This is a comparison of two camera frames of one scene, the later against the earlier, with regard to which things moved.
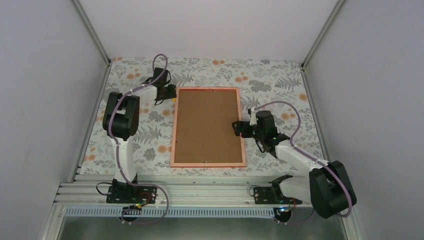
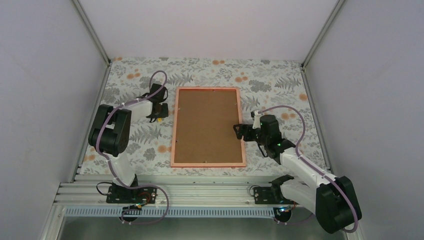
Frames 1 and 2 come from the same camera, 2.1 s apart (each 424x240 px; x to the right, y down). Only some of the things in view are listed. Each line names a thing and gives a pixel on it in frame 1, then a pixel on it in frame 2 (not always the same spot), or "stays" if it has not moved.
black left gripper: x=172 y=94 → x=165 y=113
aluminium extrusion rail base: x=187 y=189 stays
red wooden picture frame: x=202 y=134 stays
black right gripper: x=240 y=124 stays
